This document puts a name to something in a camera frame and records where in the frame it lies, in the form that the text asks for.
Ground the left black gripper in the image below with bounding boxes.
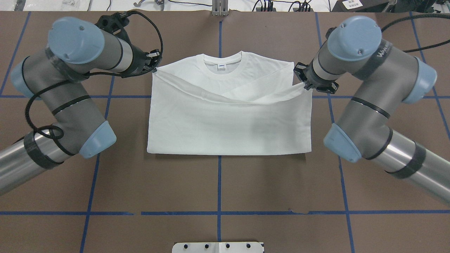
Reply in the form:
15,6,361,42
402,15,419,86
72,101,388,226
122,49,163,78

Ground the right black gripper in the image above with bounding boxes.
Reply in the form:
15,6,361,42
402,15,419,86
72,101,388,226
294,62,339,94

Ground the white long-sleeve printed shirt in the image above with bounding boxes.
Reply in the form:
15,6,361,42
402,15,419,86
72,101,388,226
147,51,312,156

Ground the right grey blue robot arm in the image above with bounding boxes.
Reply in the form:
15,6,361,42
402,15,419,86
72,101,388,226
294,16,450,205

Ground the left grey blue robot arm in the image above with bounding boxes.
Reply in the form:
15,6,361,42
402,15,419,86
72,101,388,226
1,10,163,195

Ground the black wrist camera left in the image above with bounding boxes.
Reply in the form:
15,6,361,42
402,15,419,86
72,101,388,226
95,12,130,36

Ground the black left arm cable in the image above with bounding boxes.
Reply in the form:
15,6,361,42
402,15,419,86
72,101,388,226
21,10,164,157

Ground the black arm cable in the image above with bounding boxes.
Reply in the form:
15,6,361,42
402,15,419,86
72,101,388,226
21,10,164,157
381,13,450,54

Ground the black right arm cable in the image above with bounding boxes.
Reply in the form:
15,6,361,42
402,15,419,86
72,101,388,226
381,13,450,54

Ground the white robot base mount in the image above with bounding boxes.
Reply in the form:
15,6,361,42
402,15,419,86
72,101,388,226
172,242,265,253

